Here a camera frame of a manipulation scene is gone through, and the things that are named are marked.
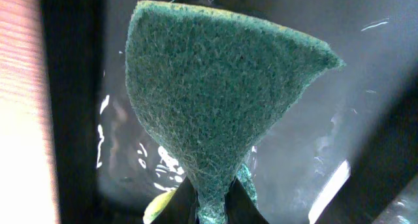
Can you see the green yellow sponge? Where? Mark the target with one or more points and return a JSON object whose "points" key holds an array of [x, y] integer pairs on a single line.
{"points": [[207, 84]]}

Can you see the black rectangular tray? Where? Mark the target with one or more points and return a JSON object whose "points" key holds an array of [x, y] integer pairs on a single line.
{"points": [[346, 151]]}

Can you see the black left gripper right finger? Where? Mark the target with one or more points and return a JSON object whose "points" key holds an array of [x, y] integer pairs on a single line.
{"points": [[239, 208]]}

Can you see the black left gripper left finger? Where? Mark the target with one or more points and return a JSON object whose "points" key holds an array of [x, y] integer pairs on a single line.
{"points": [[178, 206]]}

